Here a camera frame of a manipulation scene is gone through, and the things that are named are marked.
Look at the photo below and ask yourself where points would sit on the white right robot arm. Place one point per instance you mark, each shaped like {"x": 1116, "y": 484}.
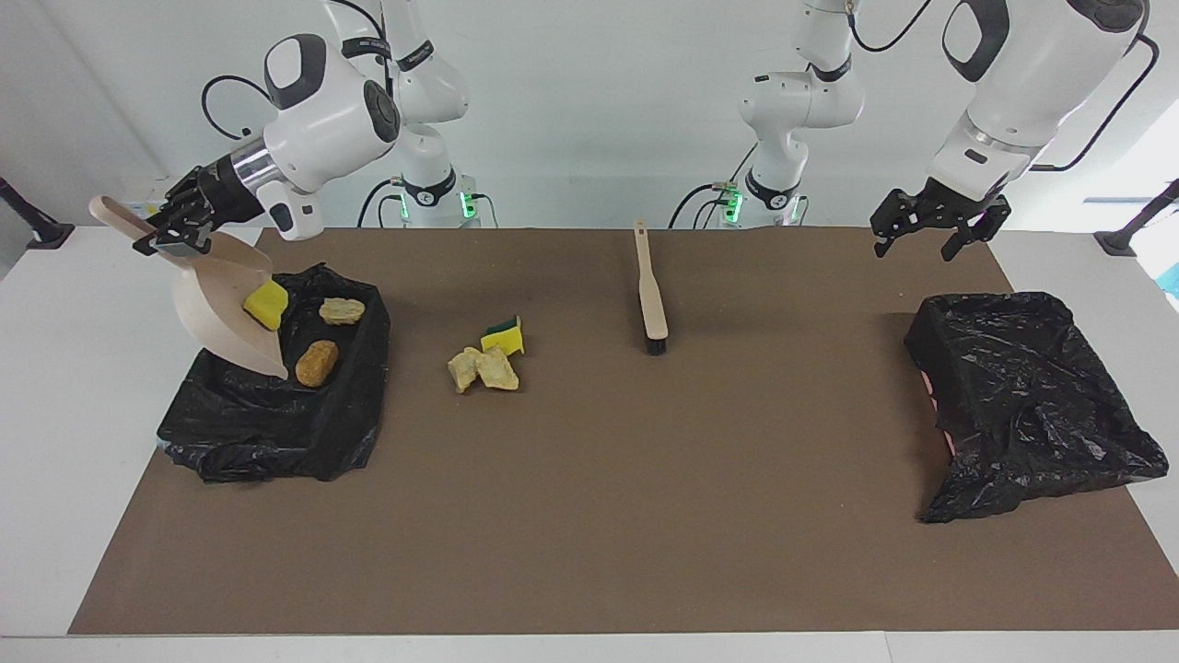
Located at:
{"x": 332, "y": 120}

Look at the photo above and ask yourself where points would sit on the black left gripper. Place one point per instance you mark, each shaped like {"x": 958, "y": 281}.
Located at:
{"x": 953, "y": 207}

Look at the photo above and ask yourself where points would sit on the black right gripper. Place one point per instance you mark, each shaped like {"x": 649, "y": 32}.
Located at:
{"x": 226, "y": 195}

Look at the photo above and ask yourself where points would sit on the beige hand brush black bristles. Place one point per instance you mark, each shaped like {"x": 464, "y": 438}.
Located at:
{"x": 652, "y": 304}

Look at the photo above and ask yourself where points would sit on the black plastic trash bag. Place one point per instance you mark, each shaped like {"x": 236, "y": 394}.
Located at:
{"x": 1032, "y": 396}
{"x": 276, "y": 433}

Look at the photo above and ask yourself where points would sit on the brown sponge chunk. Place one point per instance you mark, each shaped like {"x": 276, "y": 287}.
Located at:
{"x": 317, "y": 364}

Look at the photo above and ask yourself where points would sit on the rounded beige sponge chunk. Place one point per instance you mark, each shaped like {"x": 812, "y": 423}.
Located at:
{"x": 341, "y": 310}

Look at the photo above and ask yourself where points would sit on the black camera stand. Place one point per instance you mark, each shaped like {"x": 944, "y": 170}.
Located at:
{"x": 1119, "y": 241}
{"x": 46, "y": 235}

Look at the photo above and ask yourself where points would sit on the yellow sponge piece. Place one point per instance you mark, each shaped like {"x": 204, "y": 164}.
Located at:
{"x": 267, "y": 302}
{"x": 505, "y": 343}

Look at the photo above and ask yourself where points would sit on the brown paper table mat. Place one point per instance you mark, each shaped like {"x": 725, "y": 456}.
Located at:
{"x": 589, "y": 552}

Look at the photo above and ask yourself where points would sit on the blue object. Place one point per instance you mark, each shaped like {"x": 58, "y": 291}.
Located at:
{"x": 1173, "y": 281}

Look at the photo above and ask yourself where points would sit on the beige plastic dustpan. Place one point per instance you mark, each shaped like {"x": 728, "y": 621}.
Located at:
{"x": 221, "y": 313}

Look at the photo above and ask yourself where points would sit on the pink plastic bin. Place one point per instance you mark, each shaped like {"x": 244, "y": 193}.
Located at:
{"x": 931, "y": 391}

